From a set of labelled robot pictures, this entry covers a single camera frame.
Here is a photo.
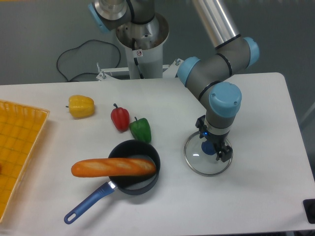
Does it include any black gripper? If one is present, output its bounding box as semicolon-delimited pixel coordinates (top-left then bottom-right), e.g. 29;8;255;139
195;115;233;162

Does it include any glass pot lid blue knob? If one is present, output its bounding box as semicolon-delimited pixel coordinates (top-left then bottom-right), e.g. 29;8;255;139
183;129;234;177

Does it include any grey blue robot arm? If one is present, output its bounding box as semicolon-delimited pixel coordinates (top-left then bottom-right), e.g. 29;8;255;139
88;0;259;162

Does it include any green toy bell pepper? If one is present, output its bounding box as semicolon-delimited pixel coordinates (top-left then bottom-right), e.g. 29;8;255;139
129;117;152;143

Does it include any toy baguette bread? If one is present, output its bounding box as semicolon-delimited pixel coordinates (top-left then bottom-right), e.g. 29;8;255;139
71;158;157;177

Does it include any black device at table edge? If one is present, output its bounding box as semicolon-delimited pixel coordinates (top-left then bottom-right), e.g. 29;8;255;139
303;199;315;224

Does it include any red toy bell pepper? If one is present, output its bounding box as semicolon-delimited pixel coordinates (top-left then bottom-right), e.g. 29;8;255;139
111;103;130;132

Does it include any yellow toy bell pepper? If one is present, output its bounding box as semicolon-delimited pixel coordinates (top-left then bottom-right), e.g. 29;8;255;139
67;95;95;118

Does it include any yellow plastic basket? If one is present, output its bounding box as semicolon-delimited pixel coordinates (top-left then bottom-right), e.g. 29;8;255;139
0;100;50;221

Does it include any dark saucepan blue handle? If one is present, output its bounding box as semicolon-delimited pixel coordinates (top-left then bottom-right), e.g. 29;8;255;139
64;140;160;224

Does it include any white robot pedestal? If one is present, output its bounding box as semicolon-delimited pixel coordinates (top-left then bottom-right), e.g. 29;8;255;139
95;12;189;82

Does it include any black floor cable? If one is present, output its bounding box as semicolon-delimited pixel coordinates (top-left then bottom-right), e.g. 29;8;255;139
56;39;122;82

